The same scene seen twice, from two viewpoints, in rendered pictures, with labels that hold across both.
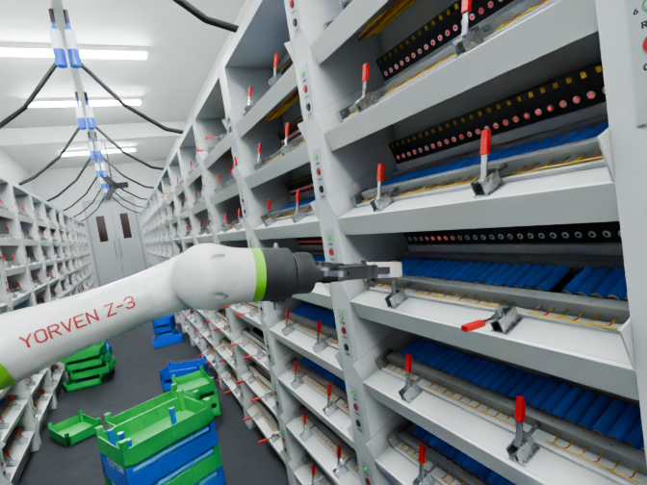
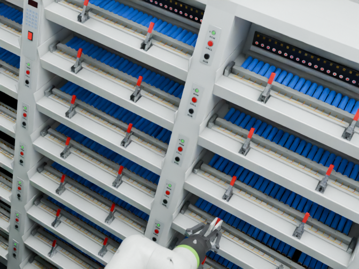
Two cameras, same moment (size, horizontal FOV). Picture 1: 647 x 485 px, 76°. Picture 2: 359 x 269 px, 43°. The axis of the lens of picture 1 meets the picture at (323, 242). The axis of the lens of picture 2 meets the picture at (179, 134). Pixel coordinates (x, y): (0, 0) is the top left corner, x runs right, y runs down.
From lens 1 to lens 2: 134 cm
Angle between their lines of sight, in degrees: 49
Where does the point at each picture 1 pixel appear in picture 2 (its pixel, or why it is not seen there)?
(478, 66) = (323, 202)
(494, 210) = (299, 245)
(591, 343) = not seen: outside the picture
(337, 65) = not seen: hidden behind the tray
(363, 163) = not seen: hidden behind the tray
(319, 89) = (207, 109)
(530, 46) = (345, 214)
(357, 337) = (167, 237)
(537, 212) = (316, 256)
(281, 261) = (202, 254)
